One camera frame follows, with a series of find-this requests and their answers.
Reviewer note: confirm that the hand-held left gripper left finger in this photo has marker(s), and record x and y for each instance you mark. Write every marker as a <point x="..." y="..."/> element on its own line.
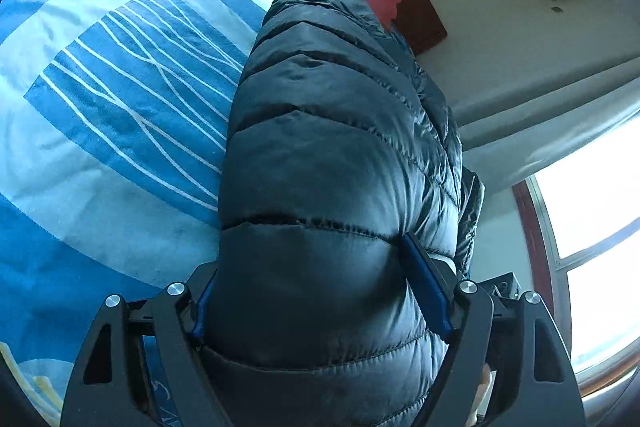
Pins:
<point x="197" y="307"/>

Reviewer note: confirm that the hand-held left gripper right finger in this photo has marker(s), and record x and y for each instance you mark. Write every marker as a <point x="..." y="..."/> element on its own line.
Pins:
<point x="430" y="292"/>

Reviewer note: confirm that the dark puffer jacket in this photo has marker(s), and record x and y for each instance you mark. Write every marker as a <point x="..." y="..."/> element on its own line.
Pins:
<point x="340" y="207"/>

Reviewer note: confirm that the long white curtain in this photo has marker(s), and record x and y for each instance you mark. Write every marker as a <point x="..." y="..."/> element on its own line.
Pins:
<point x="540" y="132"/>

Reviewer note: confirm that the blue patterned bedsheet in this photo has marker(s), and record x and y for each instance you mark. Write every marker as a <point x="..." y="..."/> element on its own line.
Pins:
<point x="115" y="107"/>

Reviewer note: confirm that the window with red-brown frame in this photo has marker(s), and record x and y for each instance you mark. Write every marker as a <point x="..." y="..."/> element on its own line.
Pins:
<point x="590" y="267"/>

